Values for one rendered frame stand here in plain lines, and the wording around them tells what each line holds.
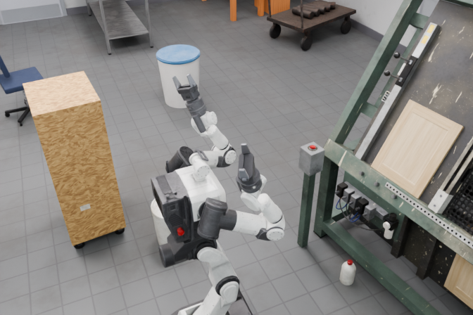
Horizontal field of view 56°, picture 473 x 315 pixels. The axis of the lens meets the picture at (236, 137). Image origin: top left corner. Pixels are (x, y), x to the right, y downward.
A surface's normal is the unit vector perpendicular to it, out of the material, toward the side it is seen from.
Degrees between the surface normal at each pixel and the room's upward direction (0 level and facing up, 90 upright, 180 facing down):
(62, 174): 90
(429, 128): 60
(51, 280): 0
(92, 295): 0
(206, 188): 0
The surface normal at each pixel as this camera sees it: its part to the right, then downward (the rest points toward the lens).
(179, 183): 0.00, -0.83
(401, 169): -0.73, -0.15
